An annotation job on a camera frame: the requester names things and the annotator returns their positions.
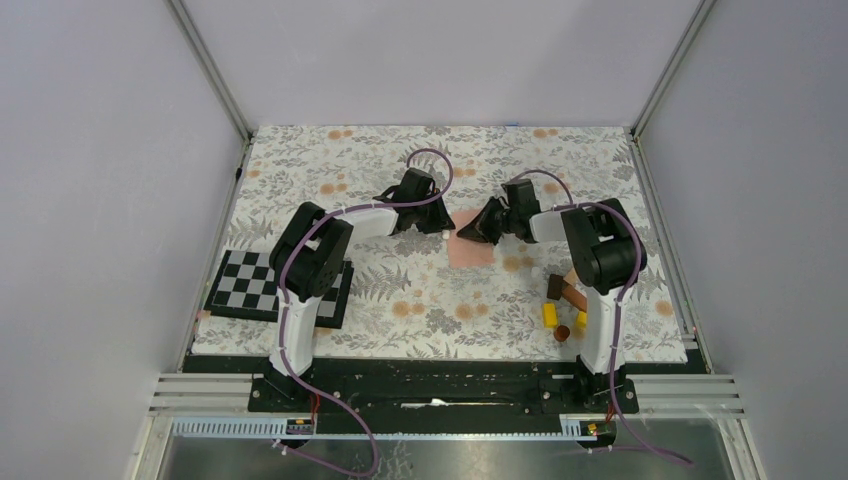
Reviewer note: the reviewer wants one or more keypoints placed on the white slotted cable duct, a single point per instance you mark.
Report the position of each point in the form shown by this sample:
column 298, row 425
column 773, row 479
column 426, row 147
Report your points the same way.
column 298, row 429

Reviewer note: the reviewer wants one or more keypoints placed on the small brown wooden cylinder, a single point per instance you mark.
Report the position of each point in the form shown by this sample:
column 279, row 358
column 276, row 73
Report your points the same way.
column 562, row 333

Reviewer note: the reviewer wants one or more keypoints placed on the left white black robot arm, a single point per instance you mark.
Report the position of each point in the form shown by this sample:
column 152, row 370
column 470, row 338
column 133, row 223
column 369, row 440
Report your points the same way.
column 312, row 250

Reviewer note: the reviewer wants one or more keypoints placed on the aluminium frame post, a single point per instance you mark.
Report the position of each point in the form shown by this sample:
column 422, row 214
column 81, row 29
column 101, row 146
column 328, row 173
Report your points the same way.
column 678, row 55
column 209, row 68

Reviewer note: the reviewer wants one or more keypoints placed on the right aluminium frame post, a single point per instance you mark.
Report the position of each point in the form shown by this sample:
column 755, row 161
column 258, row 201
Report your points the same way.
column 678, row 55

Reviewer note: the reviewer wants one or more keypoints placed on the floral patterned table mat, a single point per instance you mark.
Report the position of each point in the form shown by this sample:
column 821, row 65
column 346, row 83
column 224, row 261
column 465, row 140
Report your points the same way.
column 406, row 301

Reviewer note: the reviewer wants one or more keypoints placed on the reddish brown wooden block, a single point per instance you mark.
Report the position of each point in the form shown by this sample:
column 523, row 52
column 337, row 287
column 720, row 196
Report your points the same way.
column 575, row 297

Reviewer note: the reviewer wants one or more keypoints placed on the black grey checkerboard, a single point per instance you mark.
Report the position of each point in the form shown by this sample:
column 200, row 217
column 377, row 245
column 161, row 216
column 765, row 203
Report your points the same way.
column 244, row 288

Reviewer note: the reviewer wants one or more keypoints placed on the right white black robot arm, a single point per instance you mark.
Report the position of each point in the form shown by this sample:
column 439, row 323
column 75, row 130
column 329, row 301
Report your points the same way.
column 606, row 251

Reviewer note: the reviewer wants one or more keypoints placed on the dark brown wooden block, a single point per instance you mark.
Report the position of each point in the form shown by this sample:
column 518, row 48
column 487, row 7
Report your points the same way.
column 555, row 286

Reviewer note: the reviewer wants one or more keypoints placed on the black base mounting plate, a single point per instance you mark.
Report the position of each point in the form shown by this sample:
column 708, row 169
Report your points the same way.
column 428, row 396

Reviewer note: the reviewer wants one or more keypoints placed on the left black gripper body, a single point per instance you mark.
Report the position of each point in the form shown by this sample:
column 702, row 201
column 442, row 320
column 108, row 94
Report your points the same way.
column 418, row 210

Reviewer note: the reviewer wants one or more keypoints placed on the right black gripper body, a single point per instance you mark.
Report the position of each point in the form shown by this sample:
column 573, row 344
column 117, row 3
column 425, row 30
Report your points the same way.
column 513, row 216

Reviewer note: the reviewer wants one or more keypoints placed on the left aluminium frame post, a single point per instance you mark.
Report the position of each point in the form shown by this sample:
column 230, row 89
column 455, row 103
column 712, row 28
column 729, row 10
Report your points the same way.
column 209, row 68

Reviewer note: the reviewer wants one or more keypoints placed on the light wooden block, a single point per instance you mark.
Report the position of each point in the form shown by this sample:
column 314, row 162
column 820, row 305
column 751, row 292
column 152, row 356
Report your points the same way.
column 571, row 277

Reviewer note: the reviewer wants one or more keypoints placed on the yellow block near front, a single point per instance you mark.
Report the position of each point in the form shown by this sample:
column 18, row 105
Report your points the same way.
column 549, row 316

